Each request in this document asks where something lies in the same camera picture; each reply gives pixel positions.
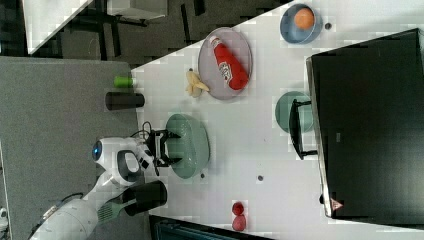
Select green bottle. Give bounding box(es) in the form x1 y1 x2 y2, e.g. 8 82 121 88
114 76 136 88

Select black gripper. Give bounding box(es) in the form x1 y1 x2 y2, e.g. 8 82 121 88
146 130 181 167

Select black cylinder holder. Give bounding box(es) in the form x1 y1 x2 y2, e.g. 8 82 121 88
122 180 168 216

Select orange ball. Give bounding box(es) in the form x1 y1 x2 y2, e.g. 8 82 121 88
294 8 315 30

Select green mug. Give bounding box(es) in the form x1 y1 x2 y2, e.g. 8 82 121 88
274 91 313 133

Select blue bowl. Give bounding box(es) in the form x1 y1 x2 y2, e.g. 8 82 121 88
280 4 323 44

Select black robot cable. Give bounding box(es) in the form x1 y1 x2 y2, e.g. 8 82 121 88
129 121 154 139

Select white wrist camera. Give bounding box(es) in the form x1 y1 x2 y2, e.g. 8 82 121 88
137 146 154 171

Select red plush strawberry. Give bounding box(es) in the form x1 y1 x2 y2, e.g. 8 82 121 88
232 202 247 231

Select green plastic strainer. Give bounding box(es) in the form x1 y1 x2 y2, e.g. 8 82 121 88
166 114 210 179

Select black cylinder far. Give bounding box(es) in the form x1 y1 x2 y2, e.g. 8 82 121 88
105 92 145 111

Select grey round plate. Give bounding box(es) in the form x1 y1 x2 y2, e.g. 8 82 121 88
198 27 252 100

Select red plush ketchup bottle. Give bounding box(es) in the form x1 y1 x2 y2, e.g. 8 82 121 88
209 36 249 90

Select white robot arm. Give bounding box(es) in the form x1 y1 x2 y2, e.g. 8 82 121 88
28 130 179 240

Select yellow plush banana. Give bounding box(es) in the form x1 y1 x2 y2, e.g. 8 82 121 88
185 68 210 98

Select green spatula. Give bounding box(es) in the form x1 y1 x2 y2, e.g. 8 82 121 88
97 199 136 224

